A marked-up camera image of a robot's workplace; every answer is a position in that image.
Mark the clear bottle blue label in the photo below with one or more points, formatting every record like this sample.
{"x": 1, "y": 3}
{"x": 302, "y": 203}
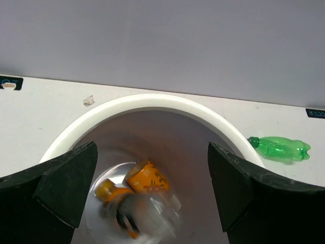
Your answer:
{"x": 155, "y": 214}

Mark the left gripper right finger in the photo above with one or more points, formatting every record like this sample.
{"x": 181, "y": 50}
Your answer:
{"x": 256, "y": 205}

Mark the orange juice bottle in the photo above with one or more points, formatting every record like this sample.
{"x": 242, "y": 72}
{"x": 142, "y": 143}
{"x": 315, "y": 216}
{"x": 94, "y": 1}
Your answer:
{"x": 145, "y": 177}

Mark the white plastic bin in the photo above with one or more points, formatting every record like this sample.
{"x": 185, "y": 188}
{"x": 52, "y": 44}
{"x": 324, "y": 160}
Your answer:
{"x": 172, "y": 132}

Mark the blue table label right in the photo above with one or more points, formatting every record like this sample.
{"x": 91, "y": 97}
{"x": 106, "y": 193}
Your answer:
{"x": 315, "y": 113}

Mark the blue table label left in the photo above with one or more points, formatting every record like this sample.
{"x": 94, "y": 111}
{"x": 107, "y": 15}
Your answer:
{"x": 10, "y": 82}

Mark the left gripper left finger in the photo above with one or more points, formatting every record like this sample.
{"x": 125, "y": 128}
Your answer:
{"x": 45, "y": 203}

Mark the blue table label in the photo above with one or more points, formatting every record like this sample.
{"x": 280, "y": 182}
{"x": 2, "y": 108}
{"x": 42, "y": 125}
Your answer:
{"x": 10, "y": 82}
{"x": 315, "y": 113}

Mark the green plastic bottle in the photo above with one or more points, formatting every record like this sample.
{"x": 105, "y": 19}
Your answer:
{"x": 280, "y": 148}

